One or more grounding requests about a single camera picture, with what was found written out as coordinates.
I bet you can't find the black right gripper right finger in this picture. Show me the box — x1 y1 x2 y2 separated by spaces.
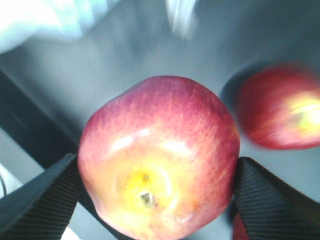
234 157 320 240

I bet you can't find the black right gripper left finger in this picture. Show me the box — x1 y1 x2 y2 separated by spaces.
0 154 80 240

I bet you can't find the dark red apple front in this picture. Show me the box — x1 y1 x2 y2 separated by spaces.
235 64 320 150

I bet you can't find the red apple bottom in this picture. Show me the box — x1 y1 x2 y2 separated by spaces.
77 76 240 240

